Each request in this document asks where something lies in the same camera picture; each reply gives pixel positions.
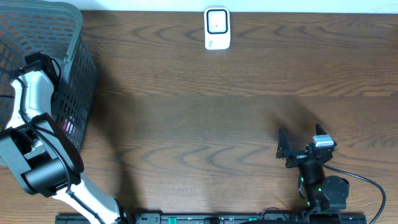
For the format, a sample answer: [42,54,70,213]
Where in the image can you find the white barcode scanner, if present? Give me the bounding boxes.
[204,7,231,50]

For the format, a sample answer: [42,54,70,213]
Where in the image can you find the red purple snack bag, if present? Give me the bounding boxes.
[62,116,80,138]

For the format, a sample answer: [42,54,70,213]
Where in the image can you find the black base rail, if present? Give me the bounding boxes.
[55,212,368,224]

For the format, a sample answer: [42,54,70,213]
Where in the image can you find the left black cable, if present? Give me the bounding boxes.
[0,57,106,224]

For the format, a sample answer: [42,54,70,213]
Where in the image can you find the right black cable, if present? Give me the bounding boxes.
[322,163,387,224]

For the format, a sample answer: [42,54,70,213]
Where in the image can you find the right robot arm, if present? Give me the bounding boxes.
[276,124,349,223]

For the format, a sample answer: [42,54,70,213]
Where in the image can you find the grey plastic mesh basket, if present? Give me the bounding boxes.
[1,1,97,149]

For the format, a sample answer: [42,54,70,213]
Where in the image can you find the black cable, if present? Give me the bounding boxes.
[322,163,387,224]
[0,57,106,224]

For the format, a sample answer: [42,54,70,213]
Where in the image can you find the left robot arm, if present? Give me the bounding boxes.
[1,52,130,223]

